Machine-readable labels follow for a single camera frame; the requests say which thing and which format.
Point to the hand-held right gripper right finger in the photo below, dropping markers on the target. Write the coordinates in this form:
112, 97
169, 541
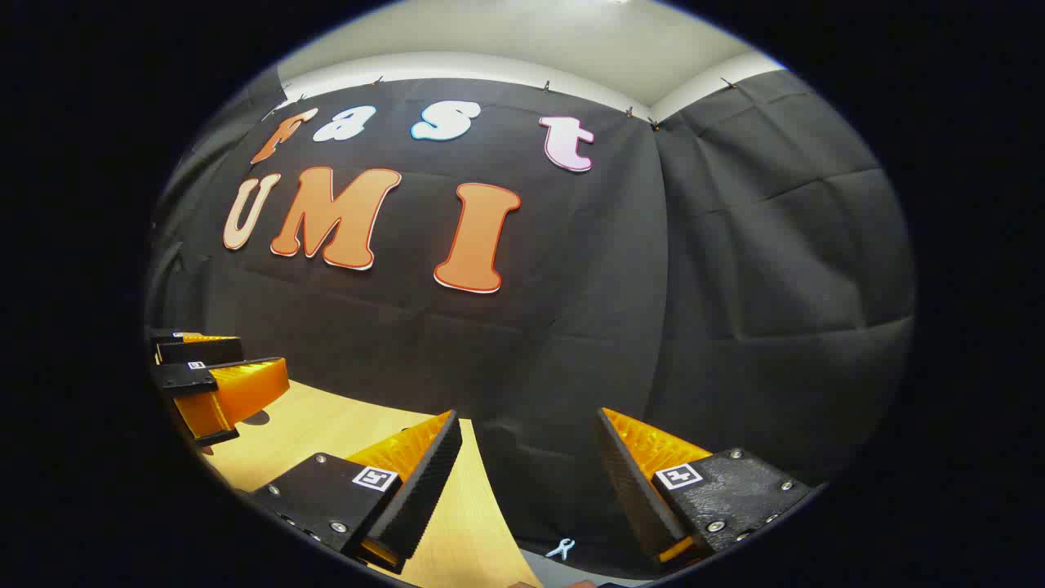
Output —
629, 490

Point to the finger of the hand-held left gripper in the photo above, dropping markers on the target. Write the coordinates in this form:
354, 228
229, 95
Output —
245, 384
200, 351

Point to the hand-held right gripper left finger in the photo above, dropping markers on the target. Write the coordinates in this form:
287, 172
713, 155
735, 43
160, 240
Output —
424, 490

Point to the wooden desktop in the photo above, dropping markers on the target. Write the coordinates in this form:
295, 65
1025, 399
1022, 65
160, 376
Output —
326, 425

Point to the white plastic clip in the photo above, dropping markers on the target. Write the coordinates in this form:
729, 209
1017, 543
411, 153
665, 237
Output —
561, 548

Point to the black backdrop cloth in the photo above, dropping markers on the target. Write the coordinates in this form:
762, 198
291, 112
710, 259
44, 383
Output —
571, 327

